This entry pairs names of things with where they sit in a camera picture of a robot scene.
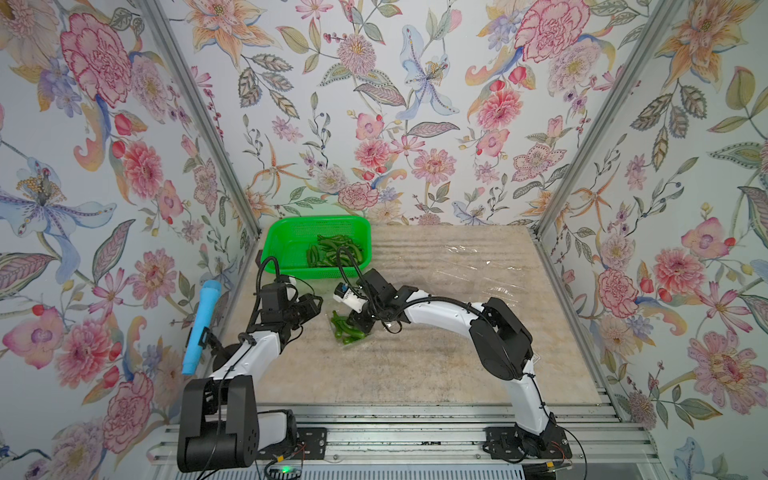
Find clear clamshell container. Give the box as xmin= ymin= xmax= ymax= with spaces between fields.
xmin=328 ymin=310 xmax=370 ymax=347
xmin=419 ymin=243 xmax=535 ymax=309

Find green peppers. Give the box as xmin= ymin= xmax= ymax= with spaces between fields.
xmin=306 ymin=234 xmax=364 ymax=268

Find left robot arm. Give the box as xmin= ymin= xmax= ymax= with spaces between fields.
xmin=176 ymin=280 xmax=323 ymax=478

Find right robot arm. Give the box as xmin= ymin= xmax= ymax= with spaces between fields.
xmin=334 ymin=269 xmax=572 ymax=463

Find green plastic basket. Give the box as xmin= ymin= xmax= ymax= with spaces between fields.
xmin=263 ymin=216 xmax=373 ymax=280

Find blue microphone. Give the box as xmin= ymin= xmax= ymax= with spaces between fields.
xmin=182 ymin=280 xmax=222 ymax=376

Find aluminium corner profile left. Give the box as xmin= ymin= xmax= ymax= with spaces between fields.
xmin=137 ymin=0 xmax=260 ymax=238

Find aluminium corner profile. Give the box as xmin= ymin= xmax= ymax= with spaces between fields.
xmin=137 ymin=0 xmax=260 ymax=238
xmin=531 ymin=1 xmax=678 ymax=240

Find aluminium corner profile right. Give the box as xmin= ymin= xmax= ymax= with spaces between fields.
xmin=531 ymin=1 xmax=678 ymax=240

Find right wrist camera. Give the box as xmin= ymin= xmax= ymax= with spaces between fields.
xmin=333 ymin=282 xmax=367 ymax=313

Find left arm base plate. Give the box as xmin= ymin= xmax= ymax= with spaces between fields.
xmin=280 ymin=427 xmax=328 ymax=460

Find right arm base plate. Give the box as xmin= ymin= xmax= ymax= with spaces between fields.
xmin=482 ymin=425 xmax=572 ymax=463

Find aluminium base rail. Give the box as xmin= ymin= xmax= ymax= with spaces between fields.
xmin=146 ymin=403 xmax=661 ymax=466

